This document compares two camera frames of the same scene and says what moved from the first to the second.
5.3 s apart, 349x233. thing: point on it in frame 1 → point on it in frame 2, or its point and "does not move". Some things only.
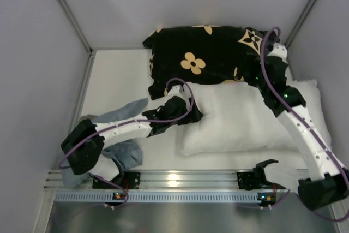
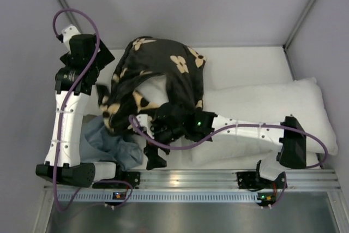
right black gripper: x=248 y=67 → x=154 y=149
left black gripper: x=189 y=111 → x=101 y=91
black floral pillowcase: x=200 y=54 → x=182 y=66
